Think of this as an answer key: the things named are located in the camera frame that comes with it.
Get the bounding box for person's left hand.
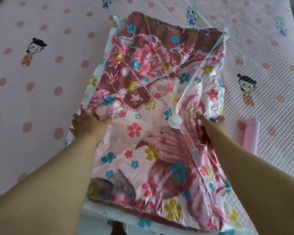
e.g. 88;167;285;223
69;107;113;140

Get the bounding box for flower-print plastic storage bag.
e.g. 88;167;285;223
62;11;253;235

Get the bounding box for person's left leg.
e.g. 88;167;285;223
107;220;128;235

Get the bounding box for lilac hand pump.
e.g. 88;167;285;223
237;117;260;154

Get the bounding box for red floral blanket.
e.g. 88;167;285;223
84;11;228;232

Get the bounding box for person's left forearm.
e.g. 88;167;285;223
0;134;106;235

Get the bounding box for pink cartoon bed sheet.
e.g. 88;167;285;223
0;0;294;235

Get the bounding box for white round valve cap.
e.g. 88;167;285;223
168;115;183;129

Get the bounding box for person's right hand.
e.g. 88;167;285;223
197;112;228;140

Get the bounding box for person's right forearm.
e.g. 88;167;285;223
208;132;294;235

